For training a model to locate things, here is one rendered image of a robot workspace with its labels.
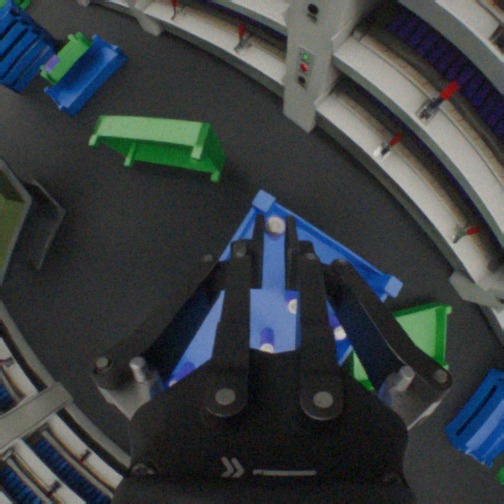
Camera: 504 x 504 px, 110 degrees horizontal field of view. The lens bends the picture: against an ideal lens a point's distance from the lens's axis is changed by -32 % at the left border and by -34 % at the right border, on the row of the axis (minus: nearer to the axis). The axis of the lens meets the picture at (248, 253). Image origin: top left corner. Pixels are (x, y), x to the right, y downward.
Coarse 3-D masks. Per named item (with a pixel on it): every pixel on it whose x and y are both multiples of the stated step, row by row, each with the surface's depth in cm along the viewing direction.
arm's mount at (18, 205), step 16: (0, 176) 51; (0, 192) 46; (16, 192) 53; (0, 208) 46; (16, 208) 51; (0, 224) 48; (16, 224) 54; (0, 240) 50; (0, 256) 52; (0, 272) 55
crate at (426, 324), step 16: (432, 304) 62; (400, 320) 65; (416, 320) 64; (432, 320) 64; (416, 336) 64; (432, 336) 64; (352, 352) 62; (432, 352) 64; (352, 368) 63; (368, 384) 63
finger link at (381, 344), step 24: (336, 264) 14; (360, 288) 12; (336, 312) 14; (360, 312) 11; (384, 312) 10; (360, 336) 11; (384, 336) 9; (408, 336) 9; (360, 360) 11; (384, 360) 9; (408, 360) 8; (432, 360) 7; (432, 384) 6
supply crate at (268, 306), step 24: (264, 192) 28; (264, 216) 32; (264, 240) 36; (312, 240) 35; (264, 264) 36; (360, 264) 32; (264, 288) 36; (384, 288) 27; (216, 312) 37; (264, 312) 36; (288, 312) 36; (288, 336) 36; (192, 360) 37; (168, 384) 34
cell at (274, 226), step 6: (276, 216) 22; (270, 222) 22; (276, 222) 21; (282, 222) 22; (264, 228) 22; (270, 228) 21; (276, 228) 21; (282, 228) 22; (270, 234) 22; (276, 234) 22; (282, 234) 22
